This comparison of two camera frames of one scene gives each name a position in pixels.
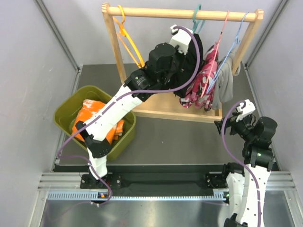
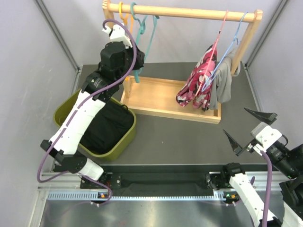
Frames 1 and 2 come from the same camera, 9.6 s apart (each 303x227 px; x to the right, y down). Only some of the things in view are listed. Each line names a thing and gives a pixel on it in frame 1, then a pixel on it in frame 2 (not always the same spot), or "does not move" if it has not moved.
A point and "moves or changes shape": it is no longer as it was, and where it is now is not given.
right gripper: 234,123 → 269,116
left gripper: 182,56 → 140,58
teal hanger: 196,21 → 142,30
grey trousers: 223,91 does not move
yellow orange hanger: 123,32 moves or changes shape
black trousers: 190,63 moves or changes shape
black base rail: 157,184 does not move
